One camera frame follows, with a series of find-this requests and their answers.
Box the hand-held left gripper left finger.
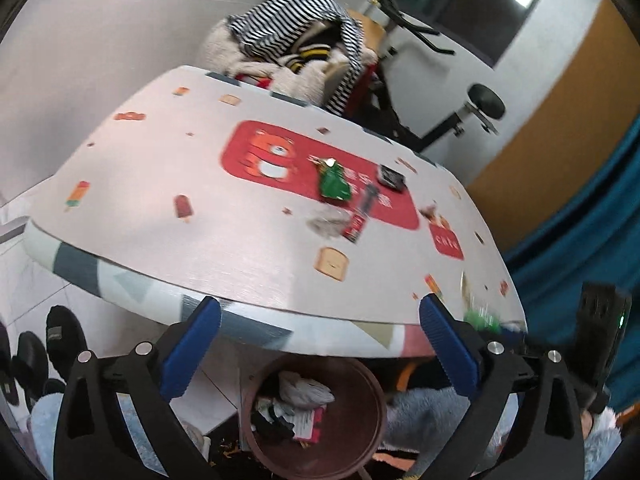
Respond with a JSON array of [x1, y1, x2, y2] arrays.
[[52, 296, 222, 480]]

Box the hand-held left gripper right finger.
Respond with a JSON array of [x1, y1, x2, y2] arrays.
[[419, 292, 587, 480]]

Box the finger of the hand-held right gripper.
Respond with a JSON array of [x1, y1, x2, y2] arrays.
[[502, 330, 576, 361]]

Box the black striped cloth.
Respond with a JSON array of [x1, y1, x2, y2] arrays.
[[250, 397, 296, 443]]

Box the brown trash bin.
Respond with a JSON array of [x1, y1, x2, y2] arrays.
[[240, 355, 388, 480]]

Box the pink white packet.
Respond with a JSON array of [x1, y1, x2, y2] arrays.
[[292, 405, 327, 446]]

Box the person's right leg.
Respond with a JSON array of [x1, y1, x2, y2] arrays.
[[384, 386, 522, 480]]

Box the person's leg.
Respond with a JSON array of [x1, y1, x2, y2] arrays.
[[29, 391, 203, 480], [384, 386, 522, 480]]

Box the black shoe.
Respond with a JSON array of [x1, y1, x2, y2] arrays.
[[46, 305, 89, 382], [11, 332, 52, 412]]

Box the teal curtain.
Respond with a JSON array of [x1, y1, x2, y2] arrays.
[[504, 115, 640, 411]]

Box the red black strip packet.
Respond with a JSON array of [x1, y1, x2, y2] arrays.
[[342, 184, 379, 243]]

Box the person's left leg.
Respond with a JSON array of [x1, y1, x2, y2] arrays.
[[29, 391, 203, 480]]

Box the clear plastic wrapper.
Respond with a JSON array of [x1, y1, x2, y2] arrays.
[[305, 207, 351, 239]]

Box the small black packet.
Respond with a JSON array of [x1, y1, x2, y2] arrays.
[[377, 164, 407, 192]]

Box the green snack packet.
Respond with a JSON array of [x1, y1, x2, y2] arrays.
[[317, 157, 353, 204]]

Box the printed tablecloth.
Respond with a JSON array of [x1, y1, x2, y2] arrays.
[[22, 65, 528, 361]]

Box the black exercise bike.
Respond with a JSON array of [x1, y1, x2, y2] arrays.
[[350, 0, 508, 154]]

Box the red scarf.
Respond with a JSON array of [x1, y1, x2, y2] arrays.
[[350, 62, 377, 111]]

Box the dark jacket with yellow stripes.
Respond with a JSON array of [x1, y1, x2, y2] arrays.
[[287, 25, 347, 75]]

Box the wooden board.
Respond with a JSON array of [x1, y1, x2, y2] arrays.
[[347, 7, 389, 62]]

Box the dark window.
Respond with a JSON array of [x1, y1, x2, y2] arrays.
[[370, 0, 562, 69]]

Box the striped black white shirt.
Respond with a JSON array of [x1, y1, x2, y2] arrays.
[[227, 0, 367, 117]]

